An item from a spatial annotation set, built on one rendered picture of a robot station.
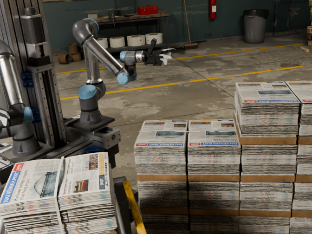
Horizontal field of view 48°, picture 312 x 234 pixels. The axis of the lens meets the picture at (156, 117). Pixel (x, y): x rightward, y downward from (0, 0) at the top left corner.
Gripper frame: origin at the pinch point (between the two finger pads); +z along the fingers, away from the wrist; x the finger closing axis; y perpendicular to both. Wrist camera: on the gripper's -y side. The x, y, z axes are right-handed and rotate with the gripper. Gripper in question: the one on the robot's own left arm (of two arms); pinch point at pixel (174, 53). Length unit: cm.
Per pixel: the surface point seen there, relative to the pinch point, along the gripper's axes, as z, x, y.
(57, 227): -22, 130, 16
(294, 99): 67, 39, 12
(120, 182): -15, 86, 32
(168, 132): -1, 35, 36
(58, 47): -354, -497, 163
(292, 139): 67, 46, 31
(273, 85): 59, 16, 15
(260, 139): 51, 48, 31
